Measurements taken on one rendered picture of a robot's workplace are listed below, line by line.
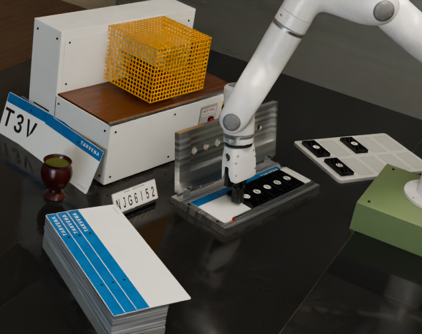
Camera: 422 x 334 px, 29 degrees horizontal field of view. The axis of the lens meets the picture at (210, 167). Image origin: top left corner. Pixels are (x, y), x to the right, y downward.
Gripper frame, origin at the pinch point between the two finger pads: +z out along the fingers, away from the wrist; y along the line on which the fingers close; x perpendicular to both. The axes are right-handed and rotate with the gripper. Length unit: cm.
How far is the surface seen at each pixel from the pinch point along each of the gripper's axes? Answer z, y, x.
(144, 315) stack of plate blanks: 2, -61, -25
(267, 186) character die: 1.5, 14.3, 0.2
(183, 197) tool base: 0.5, -10.4, 10.8
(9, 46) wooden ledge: -22, 18, 126
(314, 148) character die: 1, 51, 9
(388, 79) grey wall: 18, 218, 74
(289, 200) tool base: 4.2, 15.4, -7.0
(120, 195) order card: -4.1, -28.8, 16.6
